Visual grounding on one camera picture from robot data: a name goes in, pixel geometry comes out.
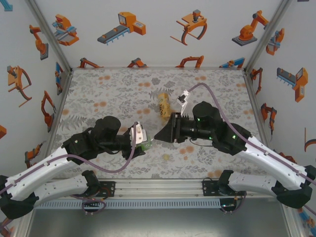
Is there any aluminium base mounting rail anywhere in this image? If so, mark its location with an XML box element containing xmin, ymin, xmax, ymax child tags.
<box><xmin>53</xmin><ymin>179</ymin><xmax>272</xmax><ymax>198</ymax></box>

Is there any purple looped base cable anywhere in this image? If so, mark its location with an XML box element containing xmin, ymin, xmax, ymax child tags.
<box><xmin>221</xmin><ymin>195</ymin><xmax>245</xmax><ymax>215</ymax></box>
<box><xmin>81</xmin><ymin>197</ymin><xmax>108</xmax><ymax>217</ymax></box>

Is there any floral table mat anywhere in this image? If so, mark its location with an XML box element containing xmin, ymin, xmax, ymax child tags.
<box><xmin>40</xmin><ymin>68</ymin><xmax>276</xmax><ymax>180</ymax></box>

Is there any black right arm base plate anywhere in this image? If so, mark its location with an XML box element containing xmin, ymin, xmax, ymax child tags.
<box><xmin>202</xmin><ymin>179</ymin><xmax>223</xmax><ymax>197</ymax></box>

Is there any orange tea bottle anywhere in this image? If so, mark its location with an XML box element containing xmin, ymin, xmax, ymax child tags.
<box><xmin>157</xmin><ymin>92</ymin><xmax>173</xmax><ymax>122</ymax></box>

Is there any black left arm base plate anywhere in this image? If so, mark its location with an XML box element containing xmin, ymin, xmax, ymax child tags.
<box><xmin>85</xmin><ymin>181</ymin><xmax>116</xmax><ymax>198</ymax></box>

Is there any green tinted plastic bottle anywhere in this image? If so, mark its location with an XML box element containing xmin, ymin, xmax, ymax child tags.
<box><xmin>138</xmin><ymin>138</ymin><xmax>154</xmax><ymax>152</ymax></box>

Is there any aluminium frame post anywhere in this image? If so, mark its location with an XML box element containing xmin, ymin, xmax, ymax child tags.
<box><xmin>24</xmin><ymin>0</ymin><xmax>75</xmax><ymax>75</ymax></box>
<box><xmin>243</xmin><ymin>0</ymin><xmax>296</xmax><ymax>75</ymax></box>
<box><xmin>282</xmin><ymin>207</ymin><xmax>306</xmax><ymax>237</ymax></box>

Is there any white slotted cable duct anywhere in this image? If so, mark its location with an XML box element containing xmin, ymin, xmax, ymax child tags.
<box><xmin>34</xmin><ymin>199</ymin><xmax>222</xmax><ymax>209</ymax></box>

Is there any aluminium frame rail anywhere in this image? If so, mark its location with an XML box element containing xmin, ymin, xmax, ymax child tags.
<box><xmin>45</xmin><ymin>69</ymin><xmax>75</xmax><ymax>158</ymax></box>
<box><xmin>71</xmin><ymin>66</ymin><xmax>246</xmax><ymax>71</ymax></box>
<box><xmin>243</xmin><ymin>70</ymin><xmax>278</xmax><ymax>178</ymax></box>

